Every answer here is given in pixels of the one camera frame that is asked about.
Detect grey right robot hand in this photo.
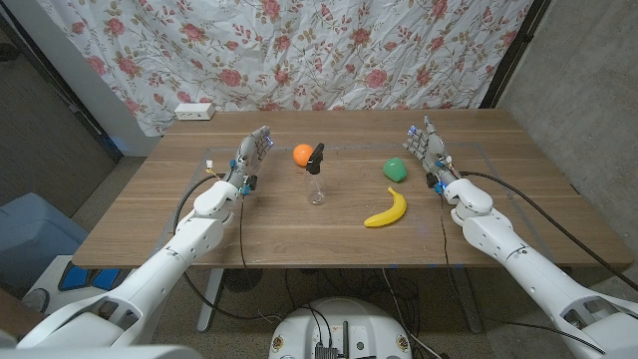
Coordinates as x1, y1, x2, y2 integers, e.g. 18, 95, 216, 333
402, 115, 460, 185

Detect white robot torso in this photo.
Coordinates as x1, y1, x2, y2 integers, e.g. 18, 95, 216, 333
0, 343, 203, 359

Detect yellow toy banana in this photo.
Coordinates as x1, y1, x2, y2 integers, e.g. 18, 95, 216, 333
363, 186, 409, 229

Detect black backdrop stand pole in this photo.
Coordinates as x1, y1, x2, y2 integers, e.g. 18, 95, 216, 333
478, 0, 553, 110

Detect thin black left wrist cable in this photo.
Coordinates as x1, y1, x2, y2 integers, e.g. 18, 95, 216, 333
237, 192, 250, 270

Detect grey shoe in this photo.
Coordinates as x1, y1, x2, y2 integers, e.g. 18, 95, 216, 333
20, 287, 51, 314

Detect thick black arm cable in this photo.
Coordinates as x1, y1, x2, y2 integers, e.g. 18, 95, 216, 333
172, 172, 280, 323
458, 171, 638, 293

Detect white table leg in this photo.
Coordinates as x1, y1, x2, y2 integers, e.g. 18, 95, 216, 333
196, 267, 225, 334
451, 267, 483, 334

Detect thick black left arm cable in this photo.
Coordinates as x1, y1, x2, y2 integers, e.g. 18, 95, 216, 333
172, 172, 280, 323

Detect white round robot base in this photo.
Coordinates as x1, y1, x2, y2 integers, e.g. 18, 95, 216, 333
268, 297, 414, 359

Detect black round disc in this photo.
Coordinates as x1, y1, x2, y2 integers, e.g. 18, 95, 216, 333
222, 268, 264, 294

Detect blue plastic bin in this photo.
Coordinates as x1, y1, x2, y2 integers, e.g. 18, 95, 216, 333
0, 191, 90, 295

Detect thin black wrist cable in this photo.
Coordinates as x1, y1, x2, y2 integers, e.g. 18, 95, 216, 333
439, 192, 609, 356
237, 192, 250, 270

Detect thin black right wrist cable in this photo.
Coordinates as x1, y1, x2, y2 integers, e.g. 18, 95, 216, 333
439, 192, 609, 356

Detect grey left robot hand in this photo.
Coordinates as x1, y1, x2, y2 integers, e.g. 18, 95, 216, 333
226, 125, 274, 187

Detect white stand with blue pads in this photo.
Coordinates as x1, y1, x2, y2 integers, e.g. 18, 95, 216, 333
22, 254, 136, 316

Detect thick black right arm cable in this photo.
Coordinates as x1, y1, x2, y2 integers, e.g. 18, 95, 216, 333
458, 171, 638, 293

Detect white power strip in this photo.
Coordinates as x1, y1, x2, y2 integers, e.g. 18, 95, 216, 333
173, 102, 216, 122

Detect orange toy ball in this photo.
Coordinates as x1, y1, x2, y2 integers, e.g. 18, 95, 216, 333
292, 143, 315, 168

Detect clear spray bottle black cap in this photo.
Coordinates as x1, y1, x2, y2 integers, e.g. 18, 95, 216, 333
304, 143, 328, 206

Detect floral curtain backdrop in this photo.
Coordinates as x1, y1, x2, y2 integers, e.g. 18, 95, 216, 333
34, 0, 534, 137

